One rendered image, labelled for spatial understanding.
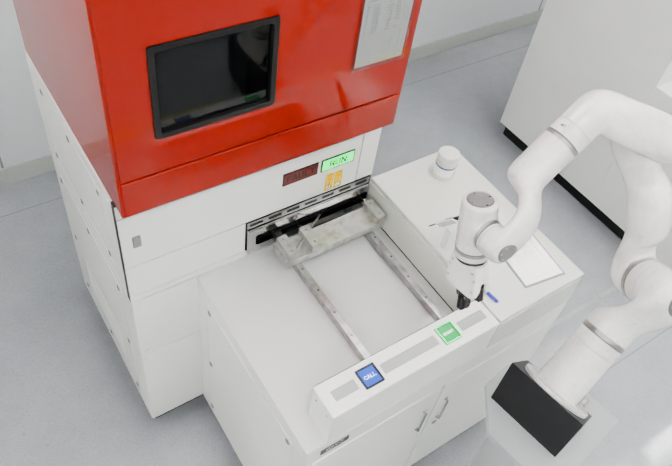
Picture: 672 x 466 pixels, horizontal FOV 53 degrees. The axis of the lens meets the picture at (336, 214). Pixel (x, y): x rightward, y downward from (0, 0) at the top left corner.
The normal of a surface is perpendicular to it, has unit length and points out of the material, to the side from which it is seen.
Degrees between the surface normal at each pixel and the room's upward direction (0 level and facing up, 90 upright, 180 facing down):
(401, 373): 0
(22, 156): 90
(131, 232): 90
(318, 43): 90
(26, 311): 0
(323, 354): 0
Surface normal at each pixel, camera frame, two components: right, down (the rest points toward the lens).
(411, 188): 0.12, -0.67
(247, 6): 0.55, 0.66
